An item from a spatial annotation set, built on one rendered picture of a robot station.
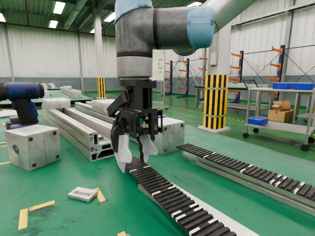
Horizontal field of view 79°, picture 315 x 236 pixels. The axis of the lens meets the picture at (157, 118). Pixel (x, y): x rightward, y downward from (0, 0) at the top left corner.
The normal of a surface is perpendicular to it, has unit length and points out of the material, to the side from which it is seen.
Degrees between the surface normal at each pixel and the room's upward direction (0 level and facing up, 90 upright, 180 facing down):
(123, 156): 80
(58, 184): 0
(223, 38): 90
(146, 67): 90
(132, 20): 88
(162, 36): 125
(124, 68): 90
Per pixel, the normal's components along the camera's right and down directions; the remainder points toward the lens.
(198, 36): -0.08, 0.73
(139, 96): -0.79, 0.13
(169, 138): 0.62, 0.15
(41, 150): 0.87, 0.10
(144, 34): -0.15, 0.58
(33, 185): 0.00, -0.98
